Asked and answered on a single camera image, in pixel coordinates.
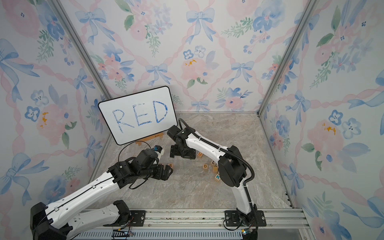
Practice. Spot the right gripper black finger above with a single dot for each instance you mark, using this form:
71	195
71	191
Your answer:
174	151
190	154

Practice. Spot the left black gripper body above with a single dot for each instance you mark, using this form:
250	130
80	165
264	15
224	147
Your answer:
156	171

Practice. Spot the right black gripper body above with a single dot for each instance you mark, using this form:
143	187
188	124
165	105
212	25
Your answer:
181	149

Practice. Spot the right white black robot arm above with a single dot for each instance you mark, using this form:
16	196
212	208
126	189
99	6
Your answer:
234	170

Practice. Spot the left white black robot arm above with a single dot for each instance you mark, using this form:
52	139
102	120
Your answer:
66	218

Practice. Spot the wooden letter block K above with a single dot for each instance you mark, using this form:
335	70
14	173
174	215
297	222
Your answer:
217	177

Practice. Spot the wooden whiteboard stand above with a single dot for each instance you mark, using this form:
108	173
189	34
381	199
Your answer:
159	135

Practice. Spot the whiteboard with RED written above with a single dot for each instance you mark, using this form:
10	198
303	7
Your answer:
137	116

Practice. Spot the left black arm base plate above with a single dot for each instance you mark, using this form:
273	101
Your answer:
135	218

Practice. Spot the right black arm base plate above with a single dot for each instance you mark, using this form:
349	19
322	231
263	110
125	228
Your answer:
234	218

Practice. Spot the aluminium front rail frame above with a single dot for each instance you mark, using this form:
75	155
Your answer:
187	224

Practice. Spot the left aluminium corner post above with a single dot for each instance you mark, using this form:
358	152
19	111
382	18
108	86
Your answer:
62	15

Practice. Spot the aluminium corner post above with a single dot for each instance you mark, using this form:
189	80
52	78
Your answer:
62	15
291	47

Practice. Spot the right aluminium corner post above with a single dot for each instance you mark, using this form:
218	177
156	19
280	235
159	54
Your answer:
291	47

